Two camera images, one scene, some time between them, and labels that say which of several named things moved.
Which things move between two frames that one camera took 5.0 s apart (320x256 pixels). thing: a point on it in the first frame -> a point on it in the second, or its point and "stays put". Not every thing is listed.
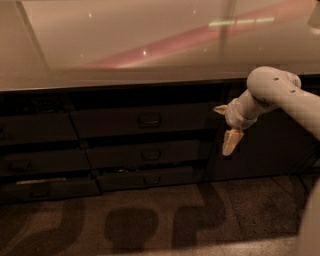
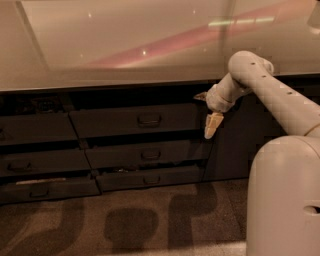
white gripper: [234, 115] -> [216, 101]
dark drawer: [46, 162] stays put
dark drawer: [128, 180] stays put
